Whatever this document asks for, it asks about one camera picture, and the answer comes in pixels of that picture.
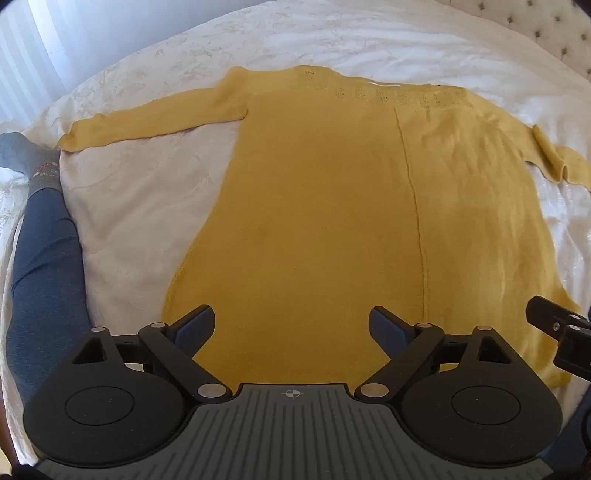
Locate beige fleece blanket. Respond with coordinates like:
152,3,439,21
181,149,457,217
59,117,252,326

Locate cream tufted headboard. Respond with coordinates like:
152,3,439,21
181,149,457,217
438,0,591,79

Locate white floral bedspread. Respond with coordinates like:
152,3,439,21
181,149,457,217
0,0,591,467

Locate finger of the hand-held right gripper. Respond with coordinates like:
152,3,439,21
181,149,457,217
525,295,591,384

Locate person's leg in blue leggings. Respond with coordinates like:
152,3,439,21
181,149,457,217
6,187,92,407

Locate grey patterned sock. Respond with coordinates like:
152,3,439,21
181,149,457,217
0,132,62,193

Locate yellow knit sweater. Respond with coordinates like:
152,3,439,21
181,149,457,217
58,66,591,391

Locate white sheer curtain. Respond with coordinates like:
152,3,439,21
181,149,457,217
0,0,158,125

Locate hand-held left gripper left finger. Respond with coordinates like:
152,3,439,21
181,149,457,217
70,304,233,401

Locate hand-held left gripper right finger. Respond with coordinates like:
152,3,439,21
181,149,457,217
355,305,514,400

